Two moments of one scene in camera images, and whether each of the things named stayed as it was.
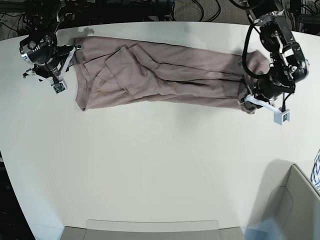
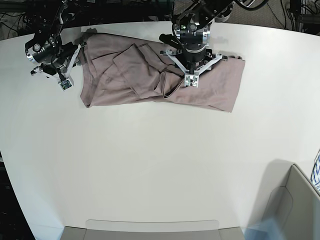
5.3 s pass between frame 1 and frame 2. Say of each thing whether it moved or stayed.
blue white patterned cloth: stayed
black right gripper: moved
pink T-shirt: moved
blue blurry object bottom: stayed
